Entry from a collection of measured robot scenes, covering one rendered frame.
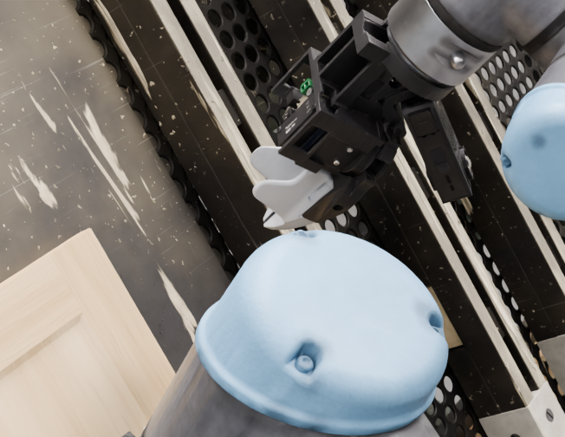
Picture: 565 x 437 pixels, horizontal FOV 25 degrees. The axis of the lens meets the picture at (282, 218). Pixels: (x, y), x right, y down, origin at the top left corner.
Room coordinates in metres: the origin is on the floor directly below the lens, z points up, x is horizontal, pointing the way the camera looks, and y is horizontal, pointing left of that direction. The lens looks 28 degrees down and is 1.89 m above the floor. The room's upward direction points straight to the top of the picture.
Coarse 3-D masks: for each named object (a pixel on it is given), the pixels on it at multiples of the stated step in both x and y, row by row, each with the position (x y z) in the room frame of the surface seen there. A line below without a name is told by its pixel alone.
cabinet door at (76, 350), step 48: (96, 240) 0.98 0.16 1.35; (0, 288) 0.88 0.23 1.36; (48, 288) 0.91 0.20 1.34; (96, 288) 0.94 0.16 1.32; (0, 336) 0.85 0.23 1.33; (48, 336) 0.88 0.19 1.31; (96, 336) 0.91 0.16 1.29; (144, 336) 0.94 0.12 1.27; (0, 384) 0.82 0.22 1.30; (48, 384) 0.85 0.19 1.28; (96, 384) 0.88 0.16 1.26; (144, 384) 0.91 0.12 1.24; (0, 432) 0.80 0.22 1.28; (48, 432) 0.82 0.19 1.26; (96, 432) 0.85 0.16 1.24
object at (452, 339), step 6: (426, 288) 1.24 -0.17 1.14; (432, 294) 1.24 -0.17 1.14; (438, 300) 1.23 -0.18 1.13; (438, 306) 1.23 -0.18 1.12; (444, 312) 1.23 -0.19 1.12; (444, 318) 1.23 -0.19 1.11; (444, 324) 1.23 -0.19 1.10; (450, 324) 1.22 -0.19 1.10; (444, 330) 1.23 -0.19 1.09; (450, 330) 1.22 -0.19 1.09; (450, 336) 1.22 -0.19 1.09; (456, 336) 1.22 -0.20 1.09; (450, 342) 1.22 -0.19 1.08; (456, 342) 1.22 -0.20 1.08; (450, 348) 1.22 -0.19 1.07
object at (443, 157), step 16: (416, 96) 0.87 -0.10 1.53; (416, 112) 0.86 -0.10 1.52; (432, 112) 0.86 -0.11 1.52; (416, 128) 0.86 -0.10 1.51; (432, 128) 0.86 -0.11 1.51; (448, 128) 0.89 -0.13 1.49; (416, 144) 0.87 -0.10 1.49; (432, 144) 0.87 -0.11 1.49; (448, 144) 0.87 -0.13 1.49; (432, 160) 0.87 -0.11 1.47; (448, 160) 0.87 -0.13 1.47; (464, 160) 0.89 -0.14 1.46; (432, 176) 0.88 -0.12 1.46; (448, 176) 0.88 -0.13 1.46; (464, 176) 0.89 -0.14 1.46; (448, 192) 0.89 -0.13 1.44; (464, 192) 0.89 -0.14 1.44
